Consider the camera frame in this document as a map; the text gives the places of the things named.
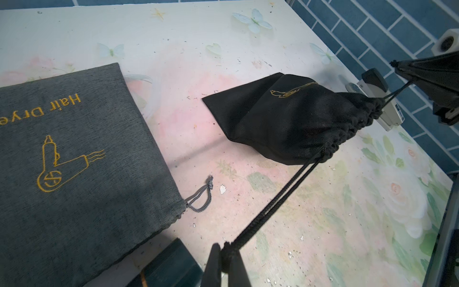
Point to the black hair dryer bag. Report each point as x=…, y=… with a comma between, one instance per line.
x=297, y=118

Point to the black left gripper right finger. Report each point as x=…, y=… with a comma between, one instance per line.
x=237, y=274

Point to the white black stapler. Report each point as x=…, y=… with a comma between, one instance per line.
x=373, y=85

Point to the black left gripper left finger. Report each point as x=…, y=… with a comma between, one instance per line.
x=212, y=273

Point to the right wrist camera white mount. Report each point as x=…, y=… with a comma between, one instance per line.
x=448, y=43

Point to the grey hair dryer bag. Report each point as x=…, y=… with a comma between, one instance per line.
x=83, y=182

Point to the grey bag drawstring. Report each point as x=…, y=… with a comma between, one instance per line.
x=205, y=189

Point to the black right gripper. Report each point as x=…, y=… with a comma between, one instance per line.
x=438, y=78

